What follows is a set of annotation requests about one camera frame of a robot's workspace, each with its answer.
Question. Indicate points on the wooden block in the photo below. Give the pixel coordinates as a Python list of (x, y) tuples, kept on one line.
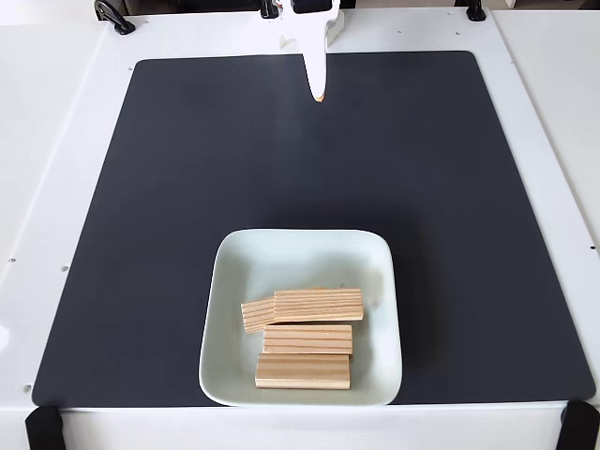
[(302, 372), (258, 315), (307, 340), (319, 305)]

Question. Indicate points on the white square plate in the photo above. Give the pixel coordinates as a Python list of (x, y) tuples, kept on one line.
[(281, 262)]

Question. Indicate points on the black table clamp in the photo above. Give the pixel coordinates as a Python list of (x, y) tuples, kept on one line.
[(475, 11), (268, 9), (115, 16)]

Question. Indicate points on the black rubber mat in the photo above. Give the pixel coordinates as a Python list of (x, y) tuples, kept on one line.
[(140, 234)]

